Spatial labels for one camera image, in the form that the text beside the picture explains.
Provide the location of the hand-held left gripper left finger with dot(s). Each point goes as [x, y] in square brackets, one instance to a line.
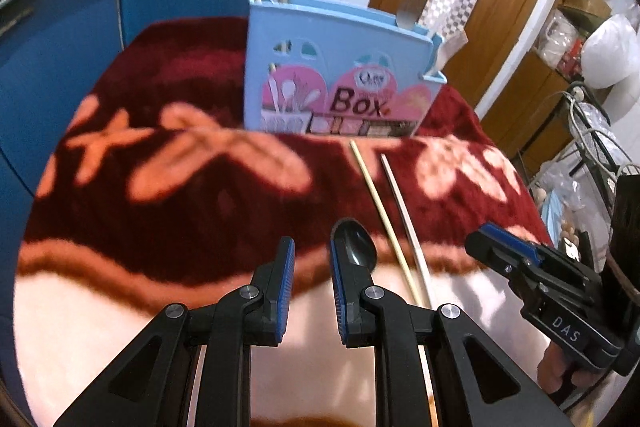
[286, 287]

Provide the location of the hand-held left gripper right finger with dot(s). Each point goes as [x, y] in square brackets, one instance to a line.
[337, 294]

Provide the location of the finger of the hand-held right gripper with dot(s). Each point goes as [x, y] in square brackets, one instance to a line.
[492, 257]
[510, 241]

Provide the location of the black spoon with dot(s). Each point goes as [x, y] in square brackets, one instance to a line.
[357, 242]

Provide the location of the white chopstick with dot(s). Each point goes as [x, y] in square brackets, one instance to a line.
[406, 219]

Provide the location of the light blue utensil box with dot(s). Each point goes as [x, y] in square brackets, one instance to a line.
[350, 57]

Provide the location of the person's right hand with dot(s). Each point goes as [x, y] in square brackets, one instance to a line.
[550, 367]

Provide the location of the pile of eggs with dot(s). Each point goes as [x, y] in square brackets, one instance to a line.
[570, 229]

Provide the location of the clear plastic bag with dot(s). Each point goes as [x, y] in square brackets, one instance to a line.
[560, 179]

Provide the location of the red floral blanket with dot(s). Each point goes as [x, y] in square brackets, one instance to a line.
[175, 217]

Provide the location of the wooden shelf unit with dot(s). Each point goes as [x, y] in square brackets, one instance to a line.
[545, 107]

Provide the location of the pale plastic bag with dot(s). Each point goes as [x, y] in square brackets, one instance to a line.
[557, 37]

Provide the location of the white plastic bag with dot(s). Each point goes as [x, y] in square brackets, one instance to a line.
[612, 52]

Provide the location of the wooden door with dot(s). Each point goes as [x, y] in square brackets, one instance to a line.
[490, 7]

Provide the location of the blue base cabinet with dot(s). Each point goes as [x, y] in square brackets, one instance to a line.
[75, 32]

